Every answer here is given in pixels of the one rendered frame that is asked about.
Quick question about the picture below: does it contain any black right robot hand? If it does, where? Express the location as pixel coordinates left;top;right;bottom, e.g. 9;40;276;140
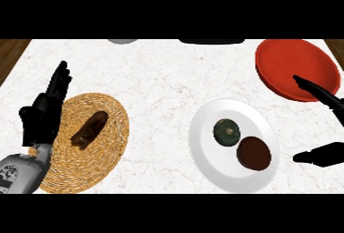
292;75;344;168

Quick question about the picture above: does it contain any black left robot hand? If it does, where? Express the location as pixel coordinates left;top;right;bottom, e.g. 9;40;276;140
18;60;74;148

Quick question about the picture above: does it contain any white oval plate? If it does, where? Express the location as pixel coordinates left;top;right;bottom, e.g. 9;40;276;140
188;98;281;194

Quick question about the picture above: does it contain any brown oblong food item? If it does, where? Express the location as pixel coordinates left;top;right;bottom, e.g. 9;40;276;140
70;110;111;151

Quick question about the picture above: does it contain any round woven wicker placemat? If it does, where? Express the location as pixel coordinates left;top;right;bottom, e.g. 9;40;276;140
27;92;132;195

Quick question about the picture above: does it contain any dark brown round food item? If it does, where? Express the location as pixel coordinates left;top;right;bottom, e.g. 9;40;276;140
235;136;273;172

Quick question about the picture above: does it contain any red bowl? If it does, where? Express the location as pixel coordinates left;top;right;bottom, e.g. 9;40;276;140
254;38;343;103

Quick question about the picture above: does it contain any grey round object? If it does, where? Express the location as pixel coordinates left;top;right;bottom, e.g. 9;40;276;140
106;38;140;46

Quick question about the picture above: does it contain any dark green round squash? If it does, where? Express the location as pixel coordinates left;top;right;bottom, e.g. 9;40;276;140
213;117;242;147

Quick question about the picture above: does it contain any black flat object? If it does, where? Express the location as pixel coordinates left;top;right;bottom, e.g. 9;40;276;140
177;38;247;46

